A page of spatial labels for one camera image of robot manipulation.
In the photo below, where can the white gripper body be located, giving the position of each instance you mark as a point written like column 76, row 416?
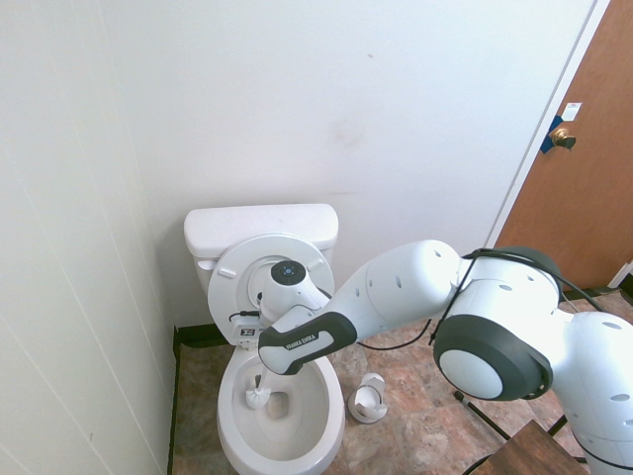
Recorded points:
column 243, row 334

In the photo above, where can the white toilet brush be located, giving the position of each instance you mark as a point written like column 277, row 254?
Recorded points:
column 257, row 396

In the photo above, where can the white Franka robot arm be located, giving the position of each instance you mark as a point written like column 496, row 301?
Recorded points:
column 410, row 287

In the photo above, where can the white toilet seat lid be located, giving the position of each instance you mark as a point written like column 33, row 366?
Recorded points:
column 222, row 292

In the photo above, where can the white toilet tank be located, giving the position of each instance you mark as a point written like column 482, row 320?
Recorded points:
column 329, row 264

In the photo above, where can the white toilet tank lid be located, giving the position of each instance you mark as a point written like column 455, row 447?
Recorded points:
column 257, row 222

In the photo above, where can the white toilet bowl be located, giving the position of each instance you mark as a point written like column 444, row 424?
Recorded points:
column 329, row 410

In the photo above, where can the white toilet brush holder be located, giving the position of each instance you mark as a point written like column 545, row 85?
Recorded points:
column 368, row 403

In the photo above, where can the dark wooden table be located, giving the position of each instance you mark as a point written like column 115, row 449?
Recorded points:
column 534, row 450

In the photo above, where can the blue tape strip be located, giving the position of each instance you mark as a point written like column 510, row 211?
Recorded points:
column 548, row 143

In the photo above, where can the brass door knob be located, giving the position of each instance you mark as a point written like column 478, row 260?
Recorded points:
column 562, row 136

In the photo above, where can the brown wooden door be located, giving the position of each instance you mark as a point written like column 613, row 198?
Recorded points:
column 583, row 173

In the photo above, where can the small white door label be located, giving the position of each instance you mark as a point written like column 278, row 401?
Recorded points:
column 572, row 111

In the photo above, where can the black camera tripod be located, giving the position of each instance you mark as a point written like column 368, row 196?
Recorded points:
column 484, row 420

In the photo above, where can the white door frame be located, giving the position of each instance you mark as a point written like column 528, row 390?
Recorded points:
column 544, row 123

